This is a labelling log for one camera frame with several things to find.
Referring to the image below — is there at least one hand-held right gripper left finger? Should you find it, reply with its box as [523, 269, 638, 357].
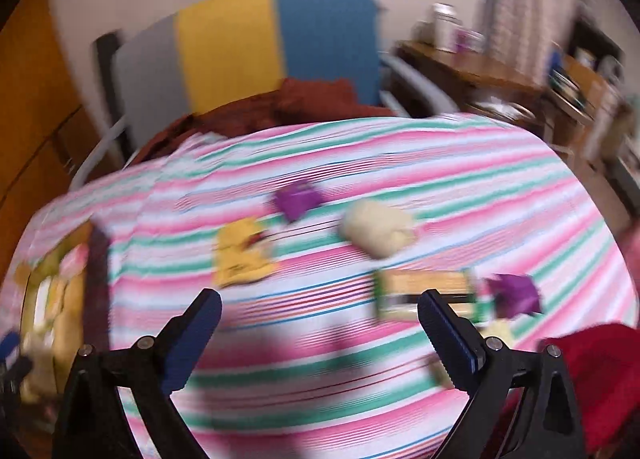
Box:
[52, 288, 223, 459]

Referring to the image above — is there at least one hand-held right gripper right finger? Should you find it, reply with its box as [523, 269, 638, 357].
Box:
[417, 289, 586, 459]

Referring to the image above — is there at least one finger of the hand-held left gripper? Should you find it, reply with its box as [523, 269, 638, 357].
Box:
[0, 331, 23, 362]
[0, 356, 33, 395]

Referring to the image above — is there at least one gold tray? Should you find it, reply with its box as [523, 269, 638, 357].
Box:
[12, 224, 111, 390]

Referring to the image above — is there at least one green printed box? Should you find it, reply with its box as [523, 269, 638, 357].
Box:
[372, 269, 483, 325]

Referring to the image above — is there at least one purple snack packet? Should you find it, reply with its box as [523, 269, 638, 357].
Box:
[272, 179, 321, 222]
[482, 273, 543, 320]

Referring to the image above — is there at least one yellow patterned packet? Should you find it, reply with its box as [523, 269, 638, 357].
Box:
[212, 218, 281, 289]

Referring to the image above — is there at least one white bun packet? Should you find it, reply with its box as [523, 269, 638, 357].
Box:
[340, 200, 418, 260]

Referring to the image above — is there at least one red cloth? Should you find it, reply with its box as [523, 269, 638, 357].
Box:
[542, 323, 640, 455]

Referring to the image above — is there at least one striped pink green tablecloth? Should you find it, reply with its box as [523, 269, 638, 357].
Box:
[5, 112, 638, 459]

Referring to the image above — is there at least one wooden wardrobe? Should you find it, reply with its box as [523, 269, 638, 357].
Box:
[0, 0, 101, 240]

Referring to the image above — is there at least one wooden side desk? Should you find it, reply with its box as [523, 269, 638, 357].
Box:
[392, 39, 576, 155]

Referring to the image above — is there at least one dark red jacket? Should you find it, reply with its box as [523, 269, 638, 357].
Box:
[132, 76, 396, 162]

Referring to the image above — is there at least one black rolled mat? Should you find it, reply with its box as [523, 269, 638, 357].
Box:
[92, 29, 136, 155]

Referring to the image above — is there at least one cluttered wooden shelf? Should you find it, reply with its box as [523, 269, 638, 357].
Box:
[547, 14, 640, 180]

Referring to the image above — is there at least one grey yellow blue chair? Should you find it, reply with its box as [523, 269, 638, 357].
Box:
[67, 0, 458, 190]

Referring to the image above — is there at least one purple box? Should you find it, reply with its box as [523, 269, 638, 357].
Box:
[455, 28, 483, 54]

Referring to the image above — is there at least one white box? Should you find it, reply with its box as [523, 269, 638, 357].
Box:
[432, 3, 463, 51]

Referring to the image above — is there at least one patterned beige curtain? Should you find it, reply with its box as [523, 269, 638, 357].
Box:
[482, 0, 586, 85]

